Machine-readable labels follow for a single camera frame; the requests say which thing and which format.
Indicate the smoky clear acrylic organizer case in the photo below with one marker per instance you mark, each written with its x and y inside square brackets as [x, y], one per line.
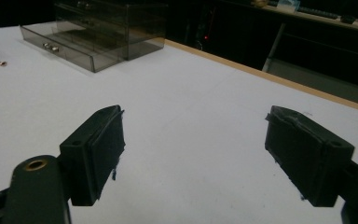
[143, 31]

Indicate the long dark bar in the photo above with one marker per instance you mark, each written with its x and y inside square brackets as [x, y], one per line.
[318, 13]

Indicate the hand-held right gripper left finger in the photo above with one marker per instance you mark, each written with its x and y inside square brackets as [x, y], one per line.
[88, 161]

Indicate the yellowish round object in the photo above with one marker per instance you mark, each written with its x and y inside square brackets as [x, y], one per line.
[259, 2]

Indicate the smoky clear acrylic drawer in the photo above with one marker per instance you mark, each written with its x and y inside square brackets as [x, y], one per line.
[74, 51]

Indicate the small black object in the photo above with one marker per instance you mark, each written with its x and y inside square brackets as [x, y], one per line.
[348, 19]

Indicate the closed smoky acrylic drawer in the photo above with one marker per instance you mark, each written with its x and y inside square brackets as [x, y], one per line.
[99, 9]

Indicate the pale blue packet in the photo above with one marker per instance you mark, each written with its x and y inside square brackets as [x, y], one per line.
[288, 4]

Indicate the grey metal stand leg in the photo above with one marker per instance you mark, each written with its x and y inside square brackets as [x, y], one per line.
[273, 46]

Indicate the wooden shelf board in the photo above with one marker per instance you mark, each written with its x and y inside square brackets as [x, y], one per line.
[323, 19]

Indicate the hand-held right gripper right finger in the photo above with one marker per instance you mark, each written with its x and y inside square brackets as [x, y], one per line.
[307, 161]

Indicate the small gold earring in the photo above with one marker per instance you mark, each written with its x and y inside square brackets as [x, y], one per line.
[0, 63]

